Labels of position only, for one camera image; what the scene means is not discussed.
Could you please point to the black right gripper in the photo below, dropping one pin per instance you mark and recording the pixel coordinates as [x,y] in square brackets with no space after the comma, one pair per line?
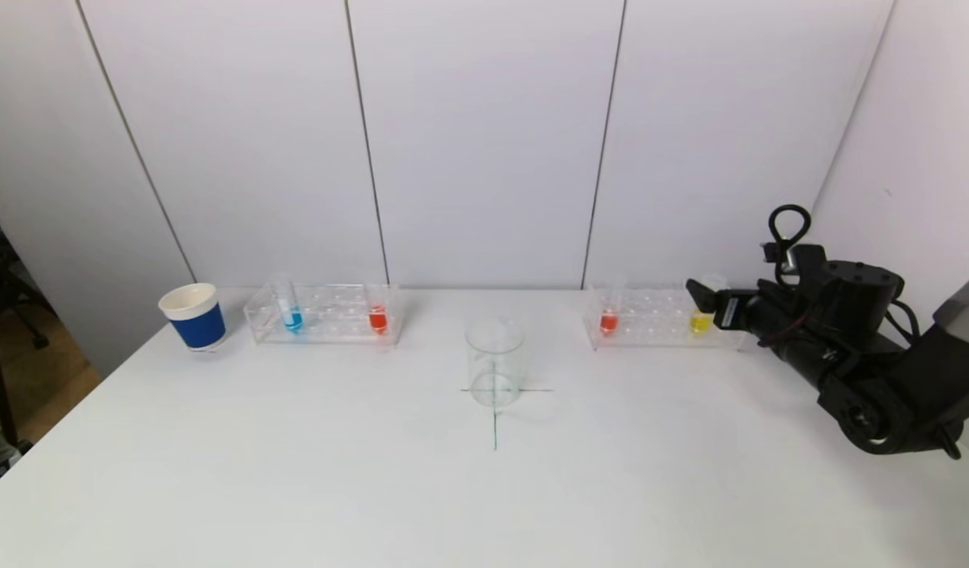
[730,311]

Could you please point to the test tube with yellow pigment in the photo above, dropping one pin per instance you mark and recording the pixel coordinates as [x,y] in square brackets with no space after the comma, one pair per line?
[701,322]

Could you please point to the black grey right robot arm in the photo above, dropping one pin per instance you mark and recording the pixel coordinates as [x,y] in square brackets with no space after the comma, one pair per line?
[871,414]

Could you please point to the clear acrylic test tube rack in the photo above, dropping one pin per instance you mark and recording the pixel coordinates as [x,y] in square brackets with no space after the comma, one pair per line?
[334,323]
[654,323]

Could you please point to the test tube with red pigment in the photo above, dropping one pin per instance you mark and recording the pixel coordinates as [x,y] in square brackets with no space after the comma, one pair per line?
[608,322]
[378,319]

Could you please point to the clear glass beaker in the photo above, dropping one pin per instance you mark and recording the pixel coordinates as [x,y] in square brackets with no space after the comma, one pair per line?
[494,371]

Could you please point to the test tube with blue pigment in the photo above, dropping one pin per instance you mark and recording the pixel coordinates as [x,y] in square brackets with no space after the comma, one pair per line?
[293,319]

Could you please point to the blue white paper cup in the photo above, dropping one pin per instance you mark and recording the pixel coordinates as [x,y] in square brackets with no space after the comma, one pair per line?
[196,323]

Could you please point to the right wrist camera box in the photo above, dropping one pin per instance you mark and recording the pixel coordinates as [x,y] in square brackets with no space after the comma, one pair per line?
[804,259]

